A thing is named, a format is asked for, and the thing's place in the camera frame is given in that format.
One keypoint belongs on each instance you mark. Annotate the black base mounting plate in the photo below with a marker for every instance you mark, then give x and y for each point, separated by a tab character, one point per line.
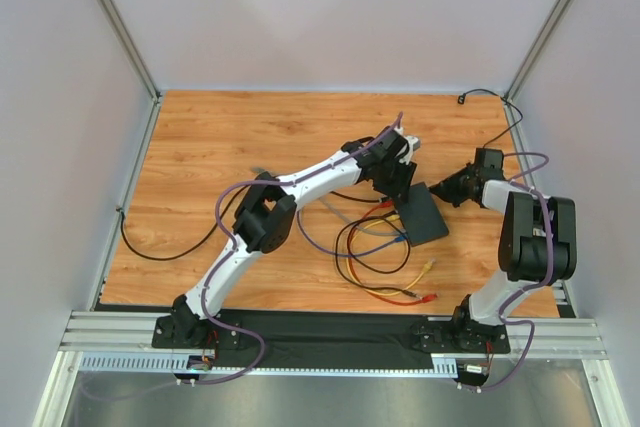
416	332

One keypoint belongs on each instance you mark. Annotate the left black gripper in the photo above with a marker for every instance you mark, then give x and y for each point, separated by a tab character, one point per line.
396	182

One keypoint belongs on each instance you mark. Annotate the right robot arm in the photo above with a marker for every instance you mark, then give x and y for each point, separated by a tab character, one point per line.
537	244

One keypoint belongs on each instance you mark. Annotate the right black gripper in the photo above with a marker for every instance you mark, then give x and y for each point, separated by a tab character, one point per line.
451	187

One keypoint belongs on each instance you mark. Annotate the aluminium front rail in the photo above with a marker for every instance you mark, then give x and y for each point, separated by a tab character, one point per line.
555	338

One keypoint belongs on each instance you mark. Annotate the black network switch box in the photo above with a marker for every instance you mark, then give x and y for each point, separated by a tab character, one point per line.
420	216

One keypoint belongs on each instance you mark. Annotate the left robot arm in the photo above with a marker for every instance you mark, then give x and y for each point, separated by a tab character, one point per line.
257	216

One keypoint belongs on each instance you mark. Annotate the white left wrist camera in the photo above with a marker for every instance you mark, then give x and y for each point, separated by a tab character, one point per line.
413	143

